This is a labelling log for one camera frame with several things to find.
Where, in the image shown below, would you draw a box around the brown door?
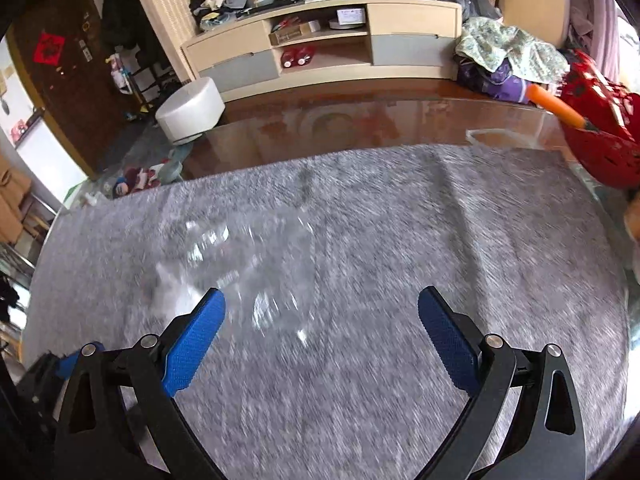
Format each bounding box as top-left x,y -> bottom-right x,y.
7,0 -> 126,176

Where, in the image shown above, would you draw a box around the clear plastic bag of toys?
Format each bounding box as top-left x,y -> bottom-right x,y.
155,215 -> 321,346

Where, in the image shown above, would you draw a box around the black shelf rack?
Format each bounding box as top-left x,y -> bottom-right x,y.
102,45 -> 176,111

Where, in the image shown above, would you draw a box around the floral cloth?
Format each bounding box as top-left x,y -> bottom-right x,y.
455,16 -> 571,86

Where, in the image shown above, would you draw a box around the grey table cloth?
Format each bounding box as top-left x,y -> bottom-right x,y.
22,142 -> 631,480

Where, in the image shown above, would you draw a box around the small cardboard box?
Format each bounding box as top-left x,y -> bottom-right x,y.
269,22 -> 321,46

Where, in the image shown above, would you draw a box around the dark hanging coats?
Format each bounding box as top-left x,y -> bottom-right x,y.
97,0 -> 151,56

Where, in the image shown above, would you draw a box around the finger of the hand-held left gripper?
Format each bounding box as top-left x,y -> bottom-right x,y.
55,352 -> 81,381

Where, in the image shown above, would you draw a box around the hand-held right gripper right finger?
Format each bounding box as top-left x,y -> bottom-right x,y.
417,286 -> 587,480

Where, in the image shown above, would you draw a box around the red packaged items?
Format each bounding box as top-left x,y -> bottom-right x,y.
280,46 -> 317,68

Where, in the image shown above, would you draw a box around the white cabinet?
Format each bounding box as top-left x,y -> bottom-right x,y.
12,110 -> 88,201

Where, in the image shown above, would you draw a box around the purple bag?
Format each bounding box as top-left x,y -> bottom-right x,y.
457,57 -> 533,106

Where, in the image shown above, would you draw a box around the red paper door decoration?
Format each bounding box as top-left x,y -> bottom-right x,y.
34,32 -> 66,63

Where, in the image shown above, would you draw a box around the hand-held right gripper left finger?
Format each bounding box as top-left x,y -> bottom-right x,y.
52,287 -> 227,480

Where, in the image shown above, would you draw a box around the plush doll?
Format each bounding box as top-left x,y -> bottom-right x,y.
102,160 -> 173,198

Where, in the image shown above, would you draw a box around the beige tv cabinet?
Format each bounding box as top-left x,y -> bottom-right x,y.
181,0 -> 463,103

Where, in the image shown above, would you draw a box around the red openwork basket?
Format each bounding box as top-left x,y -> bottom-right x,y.
557,49 -> 640,190

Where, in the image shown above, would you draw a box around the pink curtain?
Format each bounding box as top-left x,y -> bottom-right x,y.
570,0 -> 631,81

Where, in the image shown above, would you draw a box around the white round stool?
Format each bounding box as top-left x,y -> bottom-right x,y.
155,77 -> 226,146

